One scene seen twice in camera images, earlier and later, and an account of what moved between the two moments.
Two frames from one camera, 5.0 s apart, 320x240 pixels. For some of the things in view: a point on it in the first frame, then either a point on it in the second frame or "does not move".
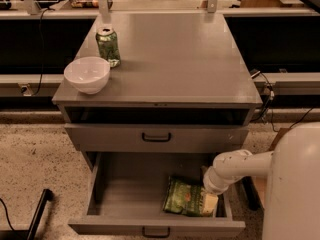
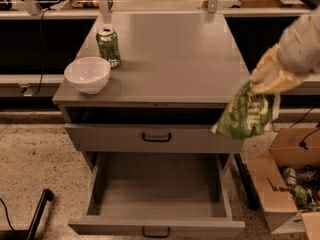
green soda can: (107, 44) does not move
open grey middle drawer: (125, 197) does not move
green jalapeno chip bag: (184, 198) -> (248, 115)
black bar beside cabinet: (251, 193) does not move
